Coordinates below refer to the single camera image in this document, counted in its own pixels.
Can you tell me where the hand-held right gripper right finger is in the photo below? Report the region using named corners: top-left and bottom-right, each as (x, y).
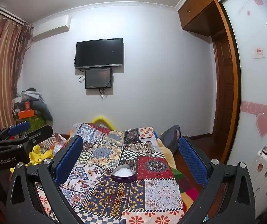
top-left (178, 135), bottom-right (260, 224)

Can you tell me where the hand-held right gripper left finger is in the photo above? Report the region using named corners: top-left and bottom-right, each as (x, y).
top-left (5, 135), bottom-right (94, 224)

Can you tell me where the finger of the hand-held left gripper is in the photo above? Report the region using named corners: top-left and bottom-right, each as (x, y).
top-left (0, 125), bottom-right (54, 155)
top-left (0, 121), bottom-right (31, 143)

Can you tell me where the red cord bracelet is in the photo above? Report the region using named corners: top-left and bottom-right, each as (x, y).
top-left (106, 190), bottom-right (120, 204)

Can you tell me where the purple heart-shaped tin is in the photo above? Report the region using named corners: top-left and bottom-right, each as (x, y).
top-left (111, 165), bottom-right (136, 183)

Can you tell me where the green box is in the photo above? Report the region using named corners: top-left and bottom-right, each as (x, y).
top-left (16, 118), bottom-right (46, 131)

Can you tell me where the orange box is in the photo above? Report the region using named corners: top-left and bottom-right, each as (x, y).
top-left (18, 109), bottom-right (35, 119)

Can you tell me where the brown striped cloth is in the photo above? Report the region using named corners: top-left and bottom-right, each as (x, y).
top-left (40, 133), bottom-right (67, 155)

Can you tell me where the dark teal cloth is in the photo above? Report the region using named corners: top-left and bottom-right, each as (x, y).
top-left (32, 101), bottom-right (54, 122)

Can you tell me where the yellow cloth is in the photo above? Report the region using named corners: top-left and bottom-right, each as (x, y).
top-left (25, 145), bottom-right (54, 168)

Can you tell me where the dark blue bag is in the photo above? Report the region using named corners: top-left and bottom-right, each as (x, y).
top-left (160, 125), bottom-right (182, 154)

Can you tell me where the grey clothes pile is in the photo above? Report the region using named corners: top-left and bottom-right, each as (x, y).
top-left (19, 87), bottom-right (44, 103)

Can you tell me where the patchwork printed blanket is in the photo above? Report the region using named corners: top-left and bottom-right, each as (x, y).
top-left (34, 122), bottom-right (205, 224)

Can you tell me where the yellow curved tube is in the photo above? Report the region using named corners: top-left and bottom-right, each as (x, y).
top-left (92, 115), bottom-right (114, 130)

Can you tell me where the striped brown curtain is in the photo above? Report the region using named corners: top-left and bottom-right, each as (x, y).
top-left (0, 10), bottom-right (31, 134)

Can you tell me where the white stickered suitcase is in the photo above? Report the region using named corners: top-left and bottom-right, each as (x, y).
top-left (249, 148), bottom-right (267, 217)

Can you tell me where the brown wooden door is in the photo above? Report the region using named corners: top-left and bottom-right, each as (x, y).
top-left (211, 31), bottom-right (234, 143)

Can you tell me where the white heart-print sliding door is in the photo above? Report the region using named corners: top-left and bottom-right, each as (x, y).
top-left (222, 0), bottom-right (267, 168)

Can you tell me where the white air conditioner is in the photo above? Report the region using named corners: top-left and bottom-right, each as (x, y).
top-left (32, 15), bottom-right (71, 38)

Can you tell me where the paper note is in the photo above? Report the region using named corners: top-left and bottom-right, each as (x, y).
top-left (252, 47), bottom-right (266, 59)

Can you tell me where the wooden overhead cabinet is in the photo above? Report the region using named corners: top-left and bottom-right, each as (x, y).
top-left (178, 0), bottom-right (229, 37)

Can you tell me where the small black wall monitor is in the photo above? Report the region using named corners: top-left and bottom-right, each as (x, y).
top-left (85, 68), bottom-right (113, 89)

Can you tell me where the black wall television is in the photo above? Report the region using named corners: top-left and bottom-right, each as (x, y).
top-left (75, 38), bottom-right (124, 70)

